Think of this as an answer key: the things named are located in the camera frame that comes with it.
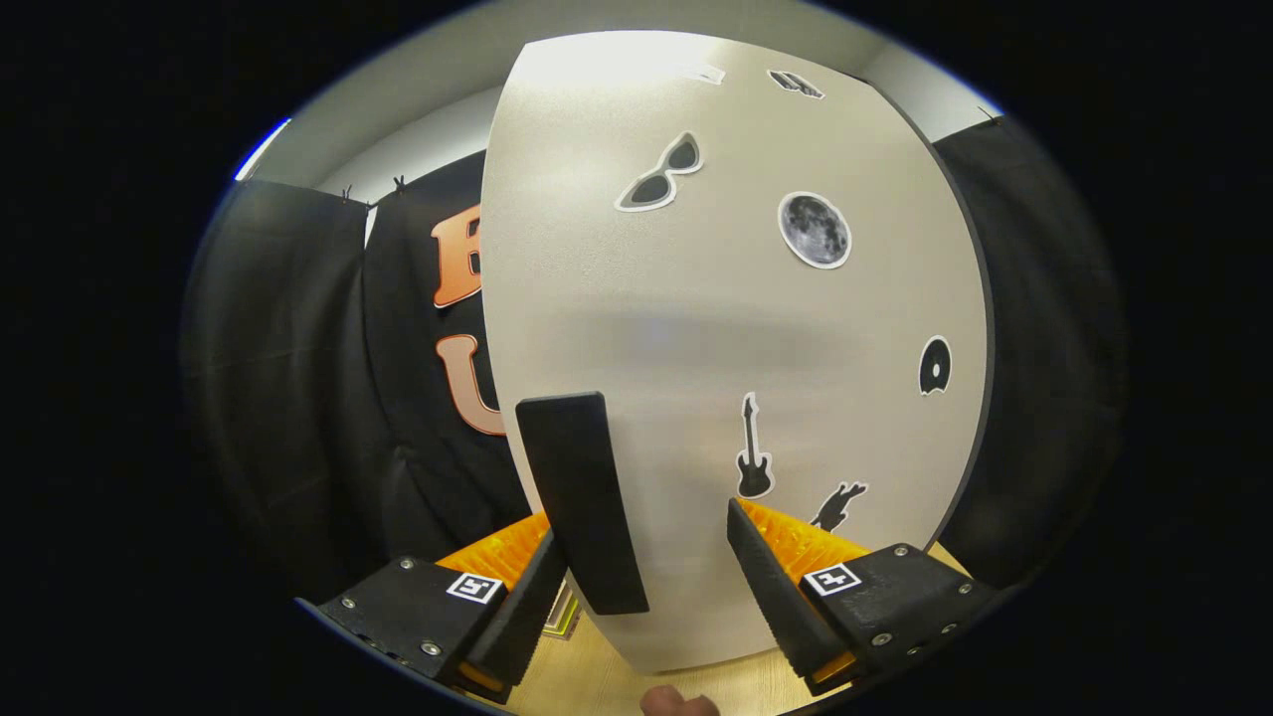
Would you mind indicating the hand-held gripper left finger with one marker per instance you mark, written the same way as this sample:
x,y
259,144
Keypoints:
x,y
522,617

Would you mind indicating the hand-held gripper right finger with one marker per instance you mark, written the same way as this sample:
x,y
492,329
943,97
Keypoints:
x,y
776,607

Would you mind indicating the beige shoe cabinet door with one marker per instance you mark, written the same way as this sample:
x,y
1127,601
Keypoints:
x,y
696,328

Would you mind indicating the book with yellow edge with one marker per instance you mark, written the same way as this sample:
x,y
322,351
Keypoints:
x,y
564,617

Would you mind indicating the black backdrop cloth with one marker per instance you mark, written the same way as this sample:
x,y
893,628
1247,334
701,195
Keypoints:
x,y
288,398

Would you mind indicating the narrow ceiling light strip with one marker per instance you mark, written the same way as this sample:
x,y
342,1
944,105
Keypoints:
x,y
261,151

